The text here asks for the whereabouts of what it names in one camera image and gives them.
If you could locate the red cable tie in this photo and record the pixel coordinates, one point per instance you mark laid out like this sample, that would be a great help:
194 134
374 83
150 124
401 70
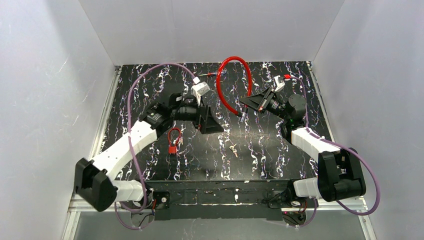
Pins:
173 137

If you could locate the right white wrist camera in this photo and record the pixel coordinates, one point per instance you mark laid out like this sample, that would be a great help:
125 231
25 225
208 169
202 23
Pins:
280 82

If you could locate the aluminium frame rail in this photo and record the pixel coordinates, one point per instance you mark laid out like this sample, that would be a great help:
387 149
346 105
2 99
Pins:
326 221

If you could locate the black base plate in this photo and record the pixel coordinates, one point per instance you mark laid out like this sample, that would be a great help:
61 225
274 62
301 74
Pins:
225 199

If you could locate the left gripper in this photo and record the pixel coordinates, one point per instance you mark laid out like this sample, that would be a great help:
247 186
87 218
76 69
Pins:
203 117

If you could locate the small brass cable-lock keys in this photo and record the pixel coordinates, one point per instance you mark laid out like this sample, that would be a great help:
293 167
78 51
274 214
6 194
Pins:
234 150

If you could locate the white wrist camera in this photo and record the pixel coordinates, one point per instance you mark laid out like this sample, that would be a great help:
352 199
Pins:
199 89
280 82

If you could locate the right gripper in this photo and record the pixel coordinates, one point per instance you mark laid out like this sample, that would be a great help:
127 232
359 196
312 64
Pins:
265 100

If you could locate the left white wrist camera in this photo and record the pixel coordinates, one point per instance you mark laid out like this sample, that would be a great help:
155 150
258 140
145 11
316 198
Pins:
199 89

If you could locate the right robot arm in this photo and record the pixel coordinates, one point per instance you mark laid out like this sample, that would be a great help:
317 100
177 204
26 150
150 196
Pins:
339 172

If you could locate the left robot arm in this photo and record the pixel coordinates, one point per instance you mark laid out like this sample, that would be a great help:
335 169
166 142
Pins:
95 179

